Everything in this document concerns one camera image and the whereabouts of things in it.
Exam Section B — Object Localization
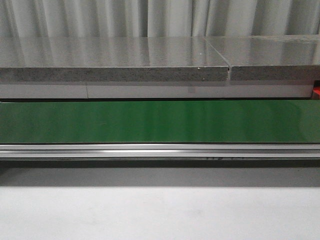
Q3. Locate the green conveyor belt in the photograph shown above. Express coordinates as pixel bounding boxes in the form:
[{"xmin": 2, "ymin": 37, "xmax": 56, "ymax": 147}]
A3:
[{"xmin": 0, "ymin": 100, "xmax": 320, "ymax": 144}]

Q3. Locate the white cabinet front panel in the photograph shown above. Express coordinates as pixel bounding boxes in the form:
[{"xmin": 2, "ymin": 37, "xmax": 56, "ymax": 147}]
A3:
[{"xmin": 0, "ymin": 80, "xmax": 314, "ymax": 99}]

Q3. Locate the grey speckled right countertop slab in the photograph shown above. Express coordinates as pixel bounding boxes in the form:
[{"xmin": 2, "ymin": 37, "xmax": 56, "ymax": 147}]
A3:
[{"xmin": 205, "ymin": 35, "xmax": 320, "ymax": 83}]

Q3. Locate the grey speckled countertop slab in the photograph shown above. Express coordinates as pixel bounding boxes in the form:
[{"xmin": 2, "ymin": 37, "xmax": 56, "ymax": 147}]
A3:
[
  {"xmin": 205, "ymin": 35, "xmax": 320, "ymax": 83},
  {"xmin": 0, "ymin": 37, "xmax": 228, "ymax": 83}
]

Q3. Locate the grey speckled left countertop slab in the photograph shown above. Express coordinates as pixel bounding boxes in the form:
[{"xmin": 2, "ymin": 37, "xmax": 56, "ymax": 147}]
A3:
[{"xmin": 0, "ymin": 37, "xmax": 228, "ymax": 83}]

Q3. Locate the red plastic tray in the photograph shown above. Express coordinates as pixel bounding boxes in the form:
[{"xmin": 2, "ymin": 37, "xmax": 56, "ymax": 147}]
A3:
[{"xmin": 311, "ymin": 86, "xmax": 320, "ymax": 100}]

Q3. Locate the grey pleated curtain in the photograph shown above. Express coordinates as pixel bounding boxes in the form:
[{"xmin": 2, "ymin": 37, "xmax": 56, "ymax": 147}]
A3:
[{"xmin": 0, "ymin": 0, "xmax": 320, "ymax": 37}]

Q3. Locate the aluminium conveyor frame rail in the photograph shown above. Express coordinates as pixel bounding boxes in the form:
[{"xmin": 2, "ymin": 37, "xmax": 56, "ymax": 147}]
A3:
[{"xmin": 0, "ymin": 143, "xmax": 320, "ymax": 159}]

